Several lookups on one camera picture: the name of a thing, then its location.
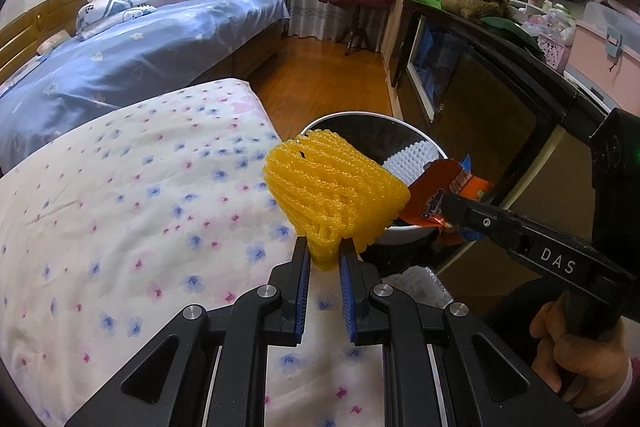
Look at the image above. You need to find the pink storage box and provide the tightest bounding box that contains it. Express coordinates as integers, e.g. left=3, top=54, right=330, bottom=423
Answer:
left=565, top=2, right=640, bottom=100

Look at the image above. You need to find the white lace basket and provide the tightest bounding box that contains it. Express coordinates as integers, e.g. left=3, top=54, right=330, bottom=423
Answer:
left=536, top=29, right=573, bottom=70

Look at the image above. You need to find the small beige pillow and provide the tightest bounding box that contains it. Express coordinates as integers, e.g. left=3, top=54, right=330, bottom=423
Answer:
left=39, top=31, right=71, bottom=55

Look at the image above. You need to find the orange snack wrapper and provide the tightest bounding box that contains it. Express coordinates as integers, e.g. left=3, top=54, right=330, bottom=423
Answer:
left=397, top=156, right=496, bottom=248

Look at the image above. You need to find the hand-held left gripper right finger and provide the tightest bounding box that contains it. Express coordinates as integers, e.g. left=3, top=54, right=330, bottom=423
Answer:
left=338, top=251, right=583, bottom=427

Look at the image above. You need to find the dark green cloth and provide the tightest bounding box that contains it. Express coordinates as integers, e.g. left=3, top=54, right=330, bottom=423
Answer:
left=480, top=17, right=541, bottom=50

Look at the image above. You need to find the black waste bin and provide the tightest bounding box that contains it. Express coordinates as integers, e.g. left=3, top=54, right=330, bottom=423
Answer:
left=299, top=110, right=451, bottom=270

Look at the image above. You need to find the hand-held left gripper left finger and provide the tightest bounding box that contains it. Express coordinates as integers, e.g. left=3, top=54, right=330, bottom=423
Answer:
left=64, top=236, right=312, bottom=427

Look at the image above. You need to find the folded white blue quilt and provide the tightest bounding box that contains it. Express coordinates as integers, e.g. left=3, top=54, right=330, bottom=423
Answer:
left=75, top=0, right=157, bottom=40

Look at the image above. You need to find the white foam fruit net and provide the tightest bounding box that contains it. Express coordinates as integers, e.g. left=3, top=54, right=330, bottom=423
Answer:
left=382, top=139, right=445, bottom=185

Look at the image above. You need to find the person's right forearm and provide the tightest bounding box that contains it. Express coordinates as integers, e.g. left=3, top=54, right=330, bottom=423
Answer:
left=570, top=359, right=640, bottom=427

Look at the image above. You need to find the bed with blue cover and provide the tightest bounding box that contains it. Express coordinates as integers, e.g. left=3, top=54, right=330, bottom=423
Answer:
left=0, top=0, right=291, bottom=178

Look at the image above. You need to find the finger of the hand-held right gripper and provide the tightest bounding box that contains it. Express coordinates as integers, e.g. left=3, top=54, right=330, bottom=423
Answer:
left=442, top=191, right=522, bottom=254

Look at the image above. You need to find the person's right hand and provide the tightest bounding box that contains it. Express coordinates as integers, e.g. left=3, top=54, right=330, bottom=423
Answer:
left=530, top=302, right=631, bottom=410

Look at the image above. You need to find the yellow foam fruit net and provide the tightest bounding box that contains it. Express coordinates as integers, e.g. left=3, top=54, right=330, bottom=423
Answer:
left=262, top=129, right=411, bottom=272

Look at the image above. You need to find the wooden headboard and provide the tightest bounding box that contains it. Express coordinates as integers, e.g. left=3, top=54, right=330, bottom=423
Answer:
left=0, top=0, right=83, bottom=82

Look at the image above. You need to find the dark wooden cabinet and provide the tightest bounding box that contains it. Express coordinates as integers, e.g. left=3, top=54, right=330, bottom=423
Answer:
left=390, top=0, right=621, bottom=268

